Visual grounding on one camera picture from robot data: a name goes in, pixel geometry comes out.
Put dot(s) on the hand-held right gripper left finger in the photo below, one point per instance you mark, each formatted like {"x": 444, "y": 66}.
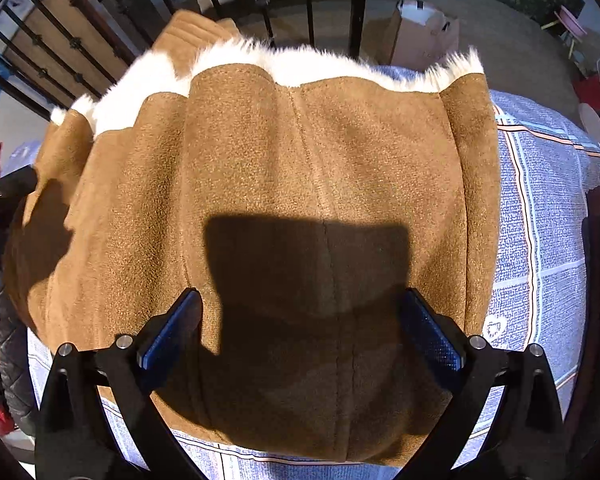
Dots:
{"x": 172, "y": 330}

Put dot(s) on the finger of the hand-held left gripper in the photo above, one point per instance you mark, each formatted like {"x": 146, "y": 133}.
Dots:
{"x": 10, "y": 187}

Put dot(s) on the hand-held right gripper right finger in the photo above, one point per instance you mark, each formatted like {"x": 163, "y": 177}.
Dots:
{"x": 430, "y": 335}

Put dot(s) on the brown suede fur-trimmed coat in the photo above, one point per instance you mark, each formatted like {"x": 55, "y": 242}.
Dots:
{"x": 290, "y": 185}

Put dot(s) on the blue checked blanket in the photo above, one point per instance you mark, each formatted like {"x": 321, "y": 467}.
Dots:
{"x": 540, "y": 235}

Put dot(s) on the black quilted jacket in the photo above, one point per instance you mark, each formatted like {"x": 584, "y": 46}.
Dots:
{"x": 12, "y": 340}

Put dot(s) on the wooden board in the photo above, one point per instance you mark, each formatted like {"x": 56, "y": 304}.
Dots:
{"x": 60, "y": 35}

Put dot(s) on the white round chair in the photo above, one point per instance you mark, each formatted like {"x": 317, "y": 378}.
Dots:
{"x": 595, "y": 125}

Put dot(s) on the cardboard box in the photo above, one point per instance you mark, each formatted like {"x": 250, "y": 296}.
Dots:
{"x": 420, "y": 35}

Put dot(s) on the pink chair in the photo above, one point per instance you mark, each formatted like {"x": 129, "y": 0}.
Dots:
{"x": 572, "y": 25}

